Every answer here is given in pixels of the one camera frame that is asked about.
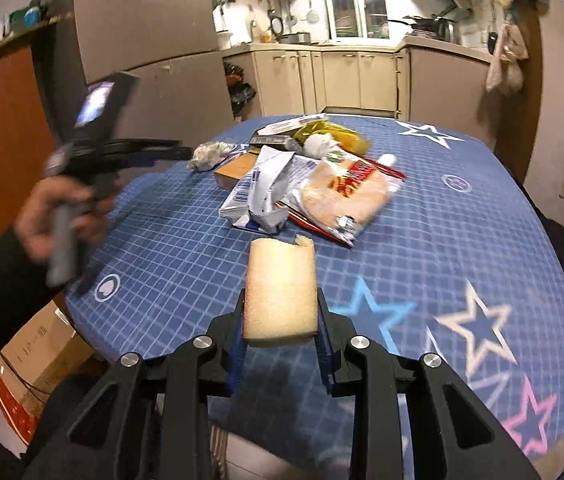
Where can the beige kitchen cabinets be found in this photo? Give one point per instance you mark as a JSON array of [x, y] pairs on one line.
[[362, 77]]

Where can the hanging frying pan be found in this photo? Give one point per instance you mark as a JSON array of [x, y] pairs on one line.
[[277, 24]]

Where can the person's left hand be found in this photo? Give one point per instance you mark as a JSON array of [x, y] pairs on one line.
[[42, 220]]

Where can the steel kettle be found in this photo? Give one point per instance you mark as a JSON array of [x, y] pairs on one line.
[[446, 30]]

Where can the person's left forearm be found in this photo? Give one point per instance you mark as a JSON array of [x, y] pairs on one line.
[[2, 310]]

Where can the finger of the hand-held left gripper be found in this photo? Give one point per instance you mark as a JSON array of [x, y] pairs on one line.
[[162, 154]]

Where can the yellow foam sponge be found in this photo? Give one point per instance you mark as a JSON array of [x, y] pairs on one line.
[[282, 290]]

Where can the black garbage bags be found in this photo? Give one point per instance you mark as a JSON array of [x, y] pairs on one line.
[[239, 90]]

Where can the steel baking pan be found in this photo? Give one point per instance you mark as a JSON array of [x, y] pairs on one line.
[[294, 37]]

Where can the large cardboard box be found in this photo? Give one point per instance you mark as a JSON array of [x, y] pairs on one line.
[[37, 355]]

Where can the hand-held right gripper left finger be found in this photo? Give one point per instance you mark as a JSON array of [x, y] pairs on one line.
[[236, 362]]

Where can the kitchen window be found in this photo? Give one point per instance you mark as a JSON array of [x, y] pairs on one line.
[[362, 0]]

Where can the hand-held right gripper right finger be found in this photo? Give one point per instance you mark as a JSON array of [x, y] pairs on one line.
[[325, 362]]

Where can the beige refrigerator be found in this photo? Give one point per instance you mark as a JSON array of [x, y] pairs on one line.
[[152, 25]]

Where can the hanging plastic bags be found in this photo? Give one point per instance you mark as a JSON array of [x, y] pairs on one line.
[[507, 60]]

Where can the yellow plastic bag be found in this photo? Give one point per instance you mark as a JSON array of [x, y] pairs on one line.
[[349, 138]]

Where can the brown cardboard box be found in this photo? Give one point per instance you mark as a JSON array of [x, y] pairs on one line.
[[236, 171]]

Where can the flatbread in plastic packet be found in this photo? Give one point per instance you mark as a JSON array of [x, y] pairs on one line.
[[347, 195]]

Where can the white and blue carton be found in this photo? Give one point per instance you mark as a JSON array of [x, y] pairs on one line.
[[262, 190]]

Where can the white flat box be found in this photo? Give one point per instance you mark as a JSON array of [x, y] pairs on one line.
[[282, 130]]

